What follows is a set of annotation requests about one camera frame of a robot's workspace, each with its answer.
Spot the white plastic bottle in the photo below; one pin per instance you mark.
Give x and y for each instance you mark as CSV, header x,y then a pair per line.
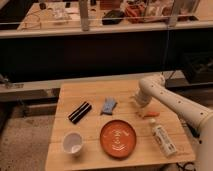
x,y
162,138

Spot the orange ceramic plate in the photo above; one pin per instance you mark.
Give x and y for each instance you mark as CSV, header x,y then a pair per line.
x,y
118,139

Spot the black rectangular block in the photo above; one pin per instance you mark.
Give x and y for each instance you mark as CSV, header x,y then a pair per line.
x,y
80,112

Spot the metal post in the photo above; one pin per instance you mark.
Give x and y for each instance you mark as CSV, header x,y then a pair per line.
x,y
83,8

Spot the orange pepper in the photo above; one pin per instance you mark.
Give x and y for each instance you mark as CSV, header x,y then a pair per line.
x,y
148,114

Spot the orange object on bench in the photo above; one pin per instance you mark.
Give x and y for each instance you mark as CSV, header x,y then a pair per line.
x,y
135,13

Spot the dark crate at right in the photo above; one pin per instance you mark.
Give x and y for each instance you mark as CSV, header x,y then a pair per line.
x,y
198,67

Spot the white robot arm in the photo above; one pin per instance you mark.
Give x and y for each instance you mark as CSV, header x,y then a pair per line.
x,y
197,116

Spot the black bag on bench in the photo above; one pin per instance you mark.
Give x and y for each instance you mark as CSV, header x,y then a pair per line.
x,y
112,17

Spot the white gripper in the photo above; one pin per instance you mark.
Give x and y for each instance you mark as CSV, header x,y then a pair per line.
x,y
139,101

